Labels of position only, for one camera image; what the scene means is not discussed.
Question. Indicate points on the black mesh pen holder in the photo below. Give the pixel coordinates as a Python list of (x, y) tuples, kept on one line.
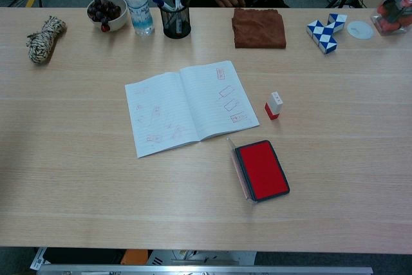
[(177, 24)]

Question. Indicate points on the white paper label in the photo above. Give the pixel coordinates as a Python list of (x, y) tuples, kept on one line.
[(38, 259)]

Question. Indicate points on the clear box with red items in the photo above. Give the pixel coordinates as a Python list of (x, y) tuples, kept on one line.
[(391, 14)]

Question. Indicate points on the blue capped marker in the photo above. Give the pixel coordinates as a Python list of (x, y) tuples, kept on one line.
[(162, 4)]

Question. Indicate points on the clear water bottle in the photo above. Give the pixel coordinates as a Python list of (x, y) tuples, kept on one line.
[(140, 11)]

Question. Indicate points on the open lined notebook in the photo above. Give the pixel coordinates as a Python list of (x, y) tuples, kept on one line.
[(161, 110)]

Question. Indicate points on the red ink pad case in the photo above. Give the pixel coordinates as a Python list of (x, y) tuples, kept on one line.
[(264, 168)]

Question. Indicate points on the dark red cherries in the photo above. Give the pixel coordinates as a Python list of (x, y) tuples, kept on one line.
[(103, 9)]

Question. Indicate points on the silver metal rail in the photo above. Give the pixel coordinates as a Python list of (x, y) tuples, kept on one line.
[(206, 270)]

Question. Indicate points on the blue white snake puzzle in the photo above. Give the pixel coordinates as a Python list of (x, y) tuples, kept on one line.
[(325, 35)]

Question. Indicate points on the white equipment panel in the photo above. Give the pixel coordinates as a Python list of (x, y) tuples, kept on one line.
[(225, 257)]

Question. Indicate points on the white bowl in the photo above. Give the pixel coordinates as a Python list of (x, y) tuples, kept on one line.
[(117, 20)]

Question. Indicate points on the orange object under table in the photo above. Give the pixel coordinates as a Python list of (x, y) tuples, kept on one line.
[(135, 257)]

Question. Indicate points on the red and white stamp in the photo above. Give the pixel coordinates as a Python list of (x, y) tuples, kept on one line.
[(273, 107)]

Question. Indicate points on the round clear plastic lid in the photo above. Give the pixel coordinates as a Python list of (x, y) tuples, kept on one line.
[(360, 30)]

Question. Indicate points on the folded brown cloth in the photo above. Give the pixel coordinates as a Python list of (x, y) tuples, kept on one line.
[(259, 28)]

